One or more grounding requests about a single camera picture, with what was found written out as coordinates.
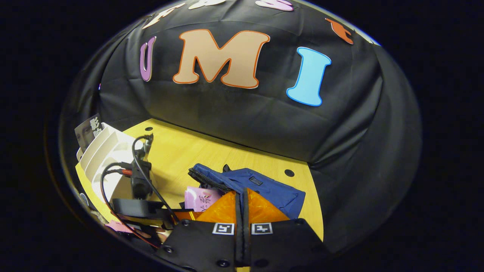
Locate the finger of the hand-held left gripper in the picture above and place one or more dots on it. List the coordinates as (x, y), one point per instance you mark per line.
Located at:
(185, 215)

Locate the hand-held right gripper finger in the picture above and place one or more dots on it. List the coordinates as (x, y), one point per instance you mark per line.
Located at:
(245, 226)
(237, 226)

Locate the pink cover book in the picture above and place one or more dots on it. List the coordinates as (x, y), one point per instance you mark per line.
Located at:
(200, 198)

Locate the blue schoolbag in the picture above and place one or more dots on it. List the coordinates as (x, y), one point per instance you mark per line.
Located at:
(272, 189)

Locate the white plastic bookshelf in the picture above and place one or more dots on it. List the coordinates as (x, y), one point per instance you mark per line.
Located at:
(113, 147)

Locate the dark cover book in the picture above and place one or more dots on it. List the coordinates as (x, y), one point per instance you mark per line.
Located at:
(87, 132)

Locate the blurry mixed clutter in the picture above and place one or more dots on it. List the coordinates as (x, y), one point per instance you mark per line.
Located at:
(92, 211)

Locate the black backdrop cloth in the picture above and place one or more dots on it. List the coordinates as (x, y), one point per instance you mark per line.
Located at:
(245, 121)

